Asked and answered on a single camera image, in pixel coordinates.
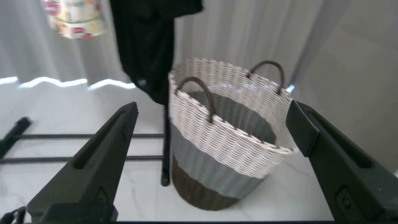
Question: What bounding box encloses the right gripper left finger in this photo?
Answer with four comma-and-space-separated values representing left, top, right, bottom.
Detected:
27, 101, 139, 222

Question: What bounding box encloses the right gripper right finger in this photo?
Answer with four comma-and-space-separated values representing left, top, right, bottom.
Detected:
285, 99, 398, 223

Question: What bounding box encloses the black garment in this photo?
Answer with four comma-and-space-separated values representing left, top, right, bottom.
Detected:
108, 0, 205, 106

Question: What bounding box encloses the cream printed garment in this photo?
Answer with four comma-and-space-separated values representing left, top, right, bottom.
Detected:
42, 0, 108, 40

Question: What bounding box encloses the black clothes rack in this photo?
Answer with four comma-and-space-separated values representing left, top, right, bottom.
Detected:
0, 104, 172, 187

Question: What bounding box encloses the white laundry basket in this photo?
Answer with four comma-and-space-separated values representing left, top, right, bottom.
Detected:
167, 57, 296, 212

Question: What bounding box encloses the white curtain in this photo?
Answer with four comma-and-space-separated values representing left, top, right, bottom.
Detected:
0, 0, 327, 91

